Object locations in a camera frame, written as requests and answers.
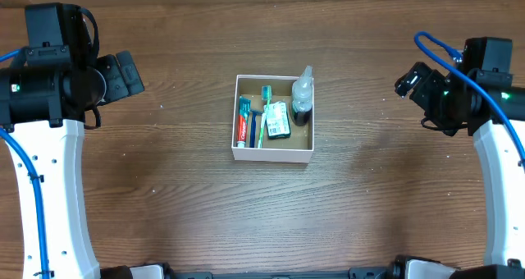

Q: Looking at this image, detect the clear spray bottle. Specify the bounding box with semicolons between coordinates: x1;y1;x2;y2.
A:
290;66;313;126

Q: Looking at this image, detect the teal toothpaste tube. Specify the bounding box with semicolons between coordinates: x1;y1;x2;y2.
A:
236;96;251;148

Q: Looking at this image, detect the blue disposable razor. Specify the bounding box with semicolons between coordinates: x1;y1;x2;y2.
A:
249;109;263;148

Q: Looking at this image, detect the green toothbrush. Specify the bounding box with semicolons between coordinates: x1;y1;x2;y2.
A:
257;85;272;149

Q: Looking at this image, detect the white green soap packet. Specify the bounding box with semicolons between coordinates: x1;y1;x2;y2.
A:
265;101;291;140

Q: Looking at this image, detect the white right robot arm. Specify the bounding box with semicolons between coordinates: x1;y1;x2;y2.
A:
391;62;524;278

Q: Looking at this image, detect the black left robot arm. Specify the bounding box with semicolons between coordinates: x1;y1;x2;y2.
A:
1;48;144;278

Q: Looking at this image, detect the white cardboard box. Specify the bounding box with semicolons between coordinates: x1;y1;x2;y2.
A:
231;75;315;163

